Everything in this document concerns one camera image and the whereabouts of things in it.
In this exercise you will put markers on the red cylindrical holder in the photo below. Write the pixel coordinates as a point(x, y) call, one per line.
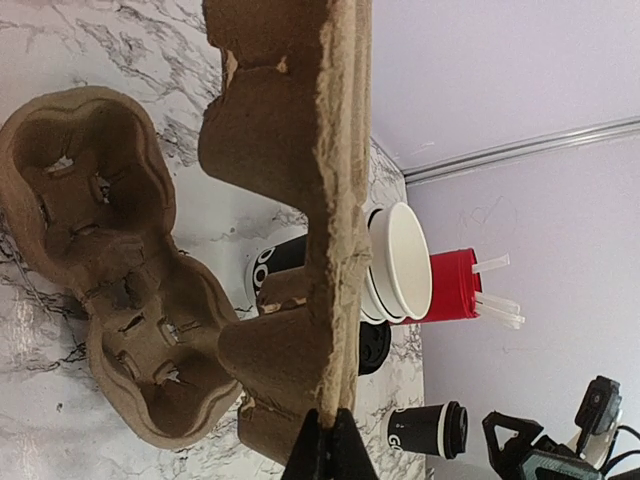
point(454, 286)

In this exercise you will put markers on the black takeout coffee cup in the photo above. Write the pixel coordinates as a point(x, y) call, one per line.
point(416, 429)

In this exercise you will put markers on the stack of black lids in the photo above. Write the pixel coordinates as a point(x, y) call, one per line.
point(374, 346)

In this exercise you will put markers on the cardboard cup carrier tray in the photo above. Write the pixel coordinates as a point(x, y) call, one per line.
point(90, 203)

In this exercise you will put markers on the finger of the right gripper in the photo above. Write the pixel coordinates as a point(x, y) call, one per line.
point(506, 458)

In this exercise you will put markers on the right aluminium frame post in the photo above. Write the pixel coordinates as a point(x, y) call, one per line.
point(493, 156)

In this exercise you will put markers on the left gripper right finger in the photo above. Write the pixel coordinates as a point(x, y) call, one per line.
point(348, 457)

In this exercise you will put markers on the white wrapped straw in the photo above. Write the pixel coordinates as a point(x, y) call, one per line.
point(491, 264)

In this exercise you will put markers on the stack of paper cups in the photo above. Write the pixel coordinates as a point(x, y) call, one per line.
point(398, 282)

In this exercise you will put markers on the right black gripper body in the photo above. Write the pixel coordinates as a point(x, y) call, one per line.
point(596, 461)

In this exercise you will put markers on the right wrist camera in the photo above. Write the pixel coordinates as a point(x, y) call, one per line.
point(598, 410)

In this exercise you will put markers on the black cup lid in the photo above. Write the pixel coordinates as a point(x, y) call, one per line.
point(455, 431)

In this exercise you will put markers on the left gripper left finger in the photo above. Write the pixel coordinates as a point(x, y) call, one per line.
point(307, 459)

